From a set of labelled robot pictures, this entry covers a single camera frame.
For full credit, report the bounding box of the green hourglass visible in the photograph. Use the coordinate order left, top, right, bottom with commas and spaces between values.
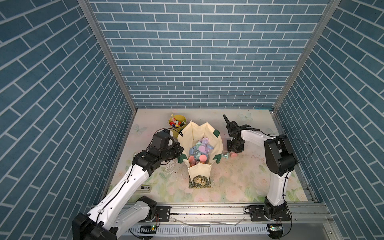
222, 153, 230, 159

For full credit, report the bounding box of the purple hourglass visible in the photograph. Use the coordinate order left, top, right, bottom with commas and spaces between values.
197, 137, 209, 153

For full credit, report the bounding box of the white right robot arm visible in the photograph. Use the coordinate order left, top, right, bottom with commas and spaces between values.
223, 115, 299, 219

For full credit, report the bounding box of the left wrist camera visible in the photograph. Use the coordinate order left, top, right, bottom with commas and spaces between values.
148, 130, 171, 156

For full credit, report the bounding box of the pink hourglass front lowest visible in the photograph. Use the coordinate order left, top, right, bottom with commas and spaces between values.
189, 156, 196, 167

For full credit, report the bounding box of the small pink hourglass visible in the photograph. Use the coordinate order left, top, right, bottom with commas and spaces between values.
230, 152, 238, 158

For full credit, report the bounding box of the cream canvas tote bag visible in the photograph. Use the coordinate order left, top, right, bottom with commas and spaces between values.
178, 121, 223, 189

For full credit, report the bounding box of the yellow cup with markers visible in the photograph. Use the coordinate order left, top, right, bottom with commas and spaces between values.
169, 114, 187, 132

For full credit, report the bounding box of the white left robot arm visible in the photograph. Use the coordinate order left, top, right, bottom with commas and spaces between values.
72, 142, 184, 240

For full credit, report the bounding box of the large pink hourglass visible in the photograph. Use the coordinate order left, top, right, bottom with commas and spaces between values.
199, 154, 208, 164

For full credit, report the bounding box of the aluminium rail base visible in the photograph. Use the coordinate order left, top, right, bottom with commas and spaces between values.
122, 202, 340, 240

